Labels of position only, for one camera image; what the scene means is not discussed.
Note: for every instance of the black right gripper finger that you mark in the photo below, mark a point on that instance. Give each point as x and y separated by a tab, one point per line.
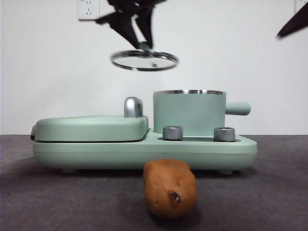
294	22

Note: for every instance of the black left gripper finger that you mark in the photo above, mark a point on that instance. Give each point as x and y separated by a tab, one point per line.
126	26
148	24

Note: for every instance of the glass lid with green knob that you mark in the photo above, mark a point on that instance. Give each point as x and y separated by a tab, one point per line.
134	58

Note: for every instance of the brown potato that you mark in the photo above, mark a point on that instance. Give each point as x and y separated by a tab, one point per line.
166	178

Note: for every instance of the mint green steamer pot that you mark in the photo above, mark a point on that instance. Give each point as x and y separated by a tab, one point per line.
190	110

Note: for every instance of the silver control knob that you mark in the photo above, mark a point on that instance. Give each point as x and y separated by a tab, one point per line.
172	132
224	134

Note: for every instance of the white wall socket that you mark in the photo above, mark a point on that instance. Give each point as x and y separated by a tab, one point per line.
299	6
89	10

